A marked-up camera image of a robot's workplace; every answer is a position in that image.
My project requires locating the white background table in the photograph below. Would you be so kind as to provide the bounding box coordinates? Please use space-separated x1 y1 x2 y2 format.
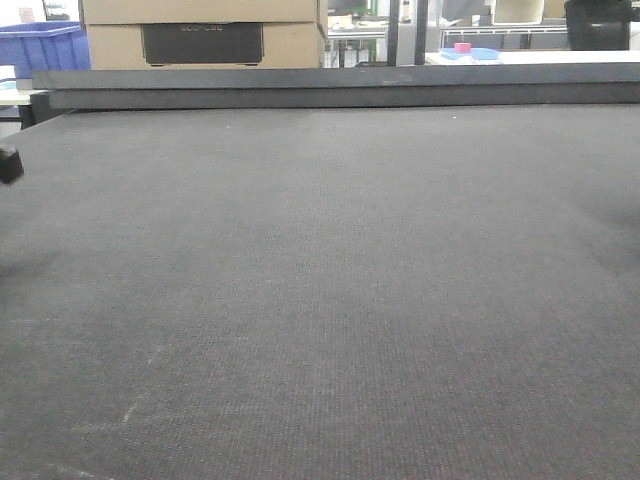
426 49 639 65

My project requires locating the black vertical post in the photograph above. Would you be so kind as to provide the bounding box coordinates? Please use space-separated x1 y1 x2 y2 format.
386 1 430 67

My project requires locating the red block on tray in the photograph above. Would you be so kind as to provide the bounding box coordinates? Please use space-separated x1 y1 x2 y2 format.
454 42 472 54

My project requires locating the dark grey conveyor belt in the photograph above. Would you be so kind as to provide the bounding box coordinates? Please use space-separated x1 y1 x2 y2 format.
1 105 639 479

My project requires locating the blue plastic crate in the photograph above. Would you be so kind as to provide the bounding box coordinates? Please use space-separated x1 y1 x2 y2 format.
1 21 91 80

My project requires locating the large cardboard box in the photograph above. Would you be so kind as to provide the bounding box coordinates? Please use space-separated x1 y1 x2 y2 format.
80 0 328 70

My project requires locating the flat blue tray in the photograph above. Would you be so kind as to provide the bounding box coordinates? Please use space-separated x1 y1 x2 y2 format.
439 47 500 61

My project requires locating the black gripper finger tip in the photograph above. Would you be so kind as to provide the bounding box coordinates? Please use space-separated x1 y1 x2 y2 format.
0 145 24 185

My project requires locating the black bin on table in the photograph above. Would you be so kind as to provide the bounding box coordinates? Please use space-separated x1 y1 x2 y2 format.
564 0 634 51

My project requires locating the black conveyor end rail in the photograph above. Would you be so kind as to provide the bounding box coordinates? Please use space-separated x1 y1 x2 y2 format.
32 62 639 111

